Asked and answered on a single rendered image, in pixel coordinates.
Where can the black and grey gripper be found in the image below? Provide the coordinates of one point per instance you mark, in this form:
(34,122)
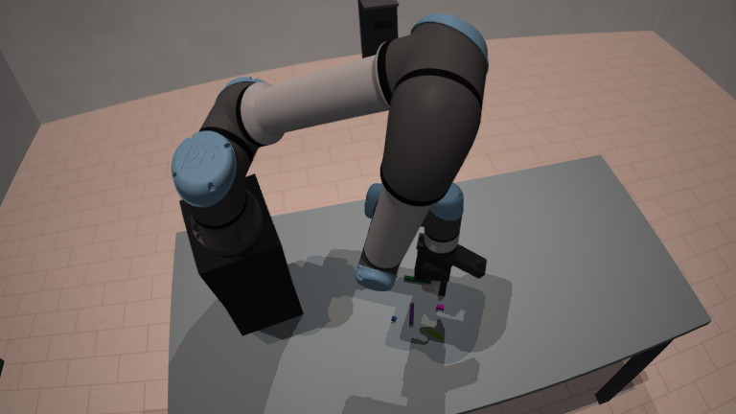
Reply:
(431,267)

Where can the olive green rectangular rod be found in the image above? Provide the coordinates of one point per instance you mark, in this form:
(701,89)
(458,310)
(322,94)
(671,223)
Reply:
(438,336)

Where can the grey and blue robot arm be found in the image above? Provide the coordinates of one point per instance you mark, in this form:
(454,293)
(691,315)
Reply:
(434,115)

